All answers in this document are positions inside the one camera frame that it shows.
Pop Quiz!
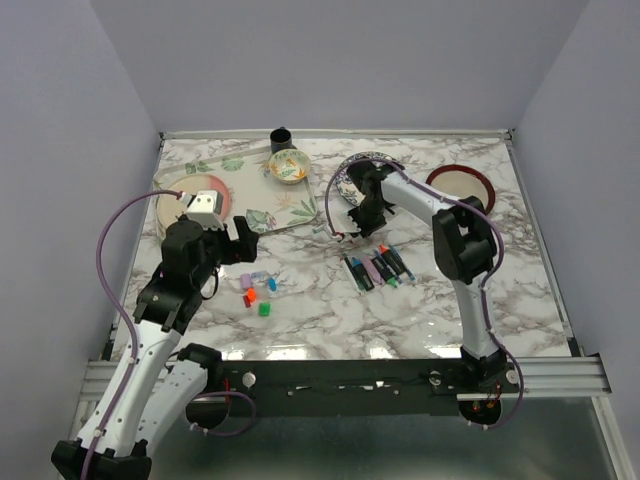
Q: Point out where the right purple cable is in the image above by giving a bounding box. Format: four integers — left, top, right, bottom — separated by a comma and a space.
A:
324, 158, 526, 431

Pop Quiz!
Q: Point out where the blue black highlighter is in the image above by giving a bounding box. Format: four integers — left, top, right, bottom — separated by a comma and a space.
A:
351, 257, 374, 292

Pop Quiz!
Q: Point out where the aluminium frame rail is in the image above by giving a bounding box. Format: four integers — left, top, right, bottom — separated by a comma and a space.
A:
519, 356, 612, 398

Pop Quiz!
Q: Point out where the floral rectangular tray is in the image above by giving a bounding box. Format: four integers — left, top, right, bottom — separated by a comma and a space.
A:
153, 147, 318, 234

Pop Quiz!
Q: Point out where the orange black highlighter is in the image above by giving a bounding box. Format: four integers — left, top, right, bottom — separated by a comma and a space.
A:
379, 244, 405, 276

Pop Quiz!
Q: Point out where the purple cable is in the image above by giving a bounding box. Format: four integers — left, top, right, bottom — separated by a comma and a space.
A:
324, 158, 526, 431
79, 189, 189, 480

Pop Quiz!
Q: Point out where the pink cream round plate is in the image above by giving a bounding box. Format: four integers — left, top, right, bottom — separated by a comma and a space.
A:
155, 173, 232, 238

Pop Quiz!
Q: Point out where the purple translucent highlighter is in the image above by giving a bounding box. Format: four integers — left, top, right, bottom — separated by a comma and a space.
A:
361, 257, 385, 285

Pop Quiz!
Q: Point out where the green black highlighter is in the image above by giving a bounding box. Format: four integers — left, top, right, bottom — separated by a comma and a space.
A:
372, 256, 398, 288

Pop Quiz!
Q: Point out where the purple highlighter cap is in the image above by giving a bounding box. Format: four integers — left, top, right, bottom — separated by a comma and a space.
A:
240, 273, 252, 290

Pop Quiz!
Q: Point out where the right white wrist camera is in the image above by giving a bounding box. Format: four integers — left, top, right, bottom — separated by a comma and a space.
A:
332, 211, 361, 238

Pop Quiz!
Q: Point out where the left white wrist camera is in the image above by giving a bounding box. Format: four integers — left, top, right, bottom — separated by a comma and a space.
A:
185, 190, 224, 230

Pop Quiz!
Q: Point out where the black cup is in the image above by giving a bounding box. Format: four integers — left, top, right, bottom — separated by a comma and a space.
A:
269, 127, 293, 154

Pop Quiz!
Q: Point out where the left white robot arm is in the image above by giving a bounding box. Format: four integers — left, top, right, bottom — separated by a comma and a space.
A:
51, 216, 259, 479

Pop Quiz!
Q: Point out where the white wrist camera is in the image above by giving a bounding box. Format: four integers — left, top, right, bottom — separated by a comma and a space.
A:
185, 190, 224, 230
332, 211, 361, 238

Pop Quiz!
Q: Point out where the floral yellow bowl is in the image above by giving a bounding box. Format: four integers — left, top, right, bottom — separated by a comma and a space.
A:
268, 148, 311, 185

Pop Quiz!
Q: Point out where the green highlighter cap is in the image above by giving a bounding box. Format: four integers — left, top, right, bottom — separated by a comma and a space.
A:
258, 302, 271, 317

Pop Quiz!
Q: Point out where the red rimmed brown plate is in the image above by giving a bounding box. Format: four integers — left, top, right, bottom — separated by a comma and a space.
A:
426, 164, 496, 214

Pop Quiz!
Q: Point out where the blue floral plate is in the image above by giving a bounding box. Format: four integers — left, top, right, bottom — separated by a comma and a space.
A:
334, 151, 397, 206

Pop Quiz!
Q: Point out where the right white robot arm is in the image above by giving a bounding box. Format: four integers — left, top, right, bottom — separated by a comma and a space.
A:
346, 159, 508, 392

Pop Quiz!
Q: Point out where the black mounting base bar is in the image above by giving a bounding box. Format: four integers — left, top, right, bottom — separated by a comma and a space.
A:
164, 357, 521, 419

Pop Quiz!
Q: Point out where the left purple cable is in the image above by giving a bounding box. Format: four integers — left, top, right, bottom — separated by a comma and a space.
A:
79, 189, 189, 480

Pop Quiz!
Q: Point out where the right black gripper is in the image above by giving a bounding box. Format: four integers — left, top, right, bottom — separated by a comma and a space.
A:
341, 198, 387, 239

